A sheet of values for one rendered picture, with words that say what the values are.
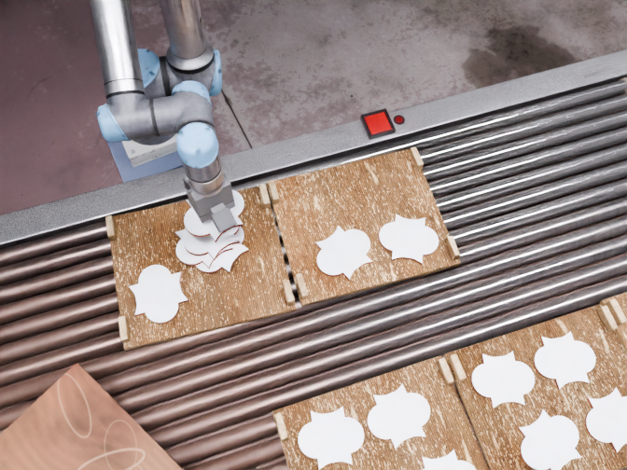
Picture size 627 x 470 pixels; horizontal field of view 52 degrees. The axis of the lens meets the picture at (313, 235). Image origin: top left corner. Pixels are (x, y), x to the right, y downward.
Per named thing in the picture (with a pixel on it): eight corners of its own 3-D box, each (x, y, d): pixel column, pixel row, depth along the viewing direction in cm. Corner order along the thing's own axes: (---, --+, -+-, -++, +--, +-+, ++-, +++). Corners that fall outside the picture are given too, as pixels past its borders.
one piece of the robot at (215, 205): (202, 214, 127) (212, 246, 142) (242, 193, 130) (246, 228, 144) (175, 169, 132) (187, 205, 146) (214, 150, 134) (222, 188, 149)
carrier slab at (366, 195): (266, 185, 168) (266, 182, 166) (412, 150, 174) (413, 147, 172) (301, 307, 154) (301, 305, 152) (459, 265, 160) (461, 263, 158)
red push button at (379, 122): (363, 119, 178) (364, 117, 177) (383, 114, 179) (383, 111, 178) (370, 137, 176) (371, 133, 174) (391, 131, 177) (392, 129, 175)
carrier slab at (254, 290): (108, 219, 162) (106, 216, 161) (265, 187, 168) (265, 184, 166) (125, 351, 148) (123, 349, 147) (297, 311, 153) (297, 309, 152)
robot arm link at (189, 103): (150, 82, 127) (155, 128, 122) (206, 75, 128) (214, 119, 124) (158, 106, 134) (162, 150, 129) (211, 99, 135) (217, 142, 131)
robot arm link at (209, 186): (228, 172, 129) (192, 191, 127) (230, 184, 133) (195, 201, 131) (211, 145, 132) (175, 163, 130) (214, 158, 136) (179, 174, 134)
